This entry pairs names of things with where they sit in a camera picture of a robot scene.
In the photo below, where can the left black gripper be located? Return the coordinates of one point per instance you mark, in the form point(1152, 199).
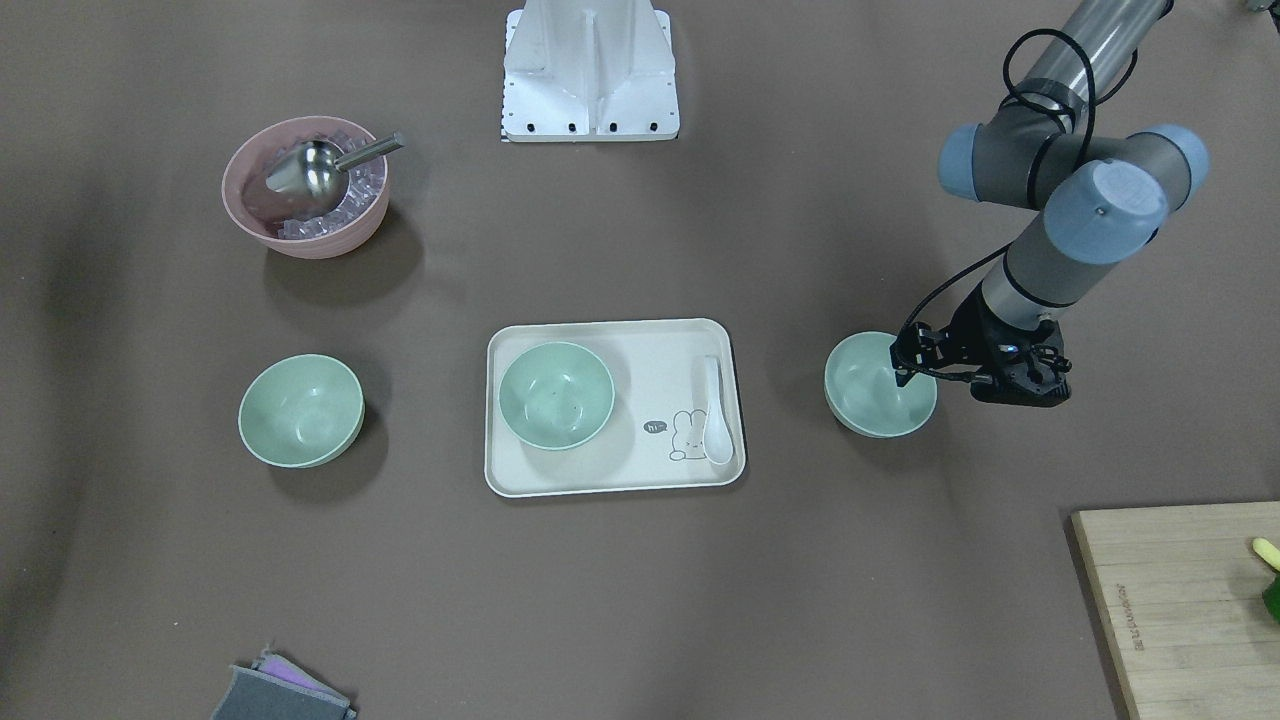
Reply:
point(975, 327)

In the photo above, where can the green bowl robot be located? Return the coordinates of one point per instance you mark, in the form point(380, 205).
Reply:
point(301, 412)
point(860, 386)

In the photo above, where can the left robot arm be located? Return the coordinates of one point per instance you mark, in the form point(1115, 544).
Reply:
point(1097, 201)

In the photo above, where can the white ceramic spoon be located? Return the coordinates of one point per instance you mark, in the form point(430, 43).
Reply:
point(717, 439)

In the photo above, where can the cream rabbit tray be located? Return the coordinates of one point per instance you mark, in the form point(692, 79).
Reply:
point(655, 437)

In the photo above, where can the green bowl on tray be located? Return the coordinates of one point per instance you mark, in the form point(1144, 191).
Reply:
point(556, 396)

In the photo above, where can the wooden cutting board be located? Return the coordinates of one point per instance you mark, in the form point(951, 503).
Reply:
point(1180, 596)

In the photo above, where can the yellow plastic knife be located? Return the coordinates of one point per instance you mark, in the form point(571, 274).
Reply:
point(1267, 552)

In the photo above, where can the green lime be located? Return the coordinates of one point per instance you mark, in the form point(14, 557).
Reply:
point(1271, 598)

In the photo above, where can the metal ice scoop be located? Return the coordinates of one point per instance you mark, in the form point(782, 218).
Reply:
point(316, 170)

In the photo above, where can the pink bowl with ice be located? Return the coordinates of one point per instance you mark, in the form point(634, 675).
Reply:
point(356, 220)

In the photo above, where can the grey purple folded cloth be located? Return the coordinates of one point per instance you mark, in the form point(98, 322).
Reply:
point(275, 687)

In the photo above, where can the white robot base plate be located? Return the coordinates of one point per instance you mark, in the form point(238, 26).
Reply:
point(589, 71)

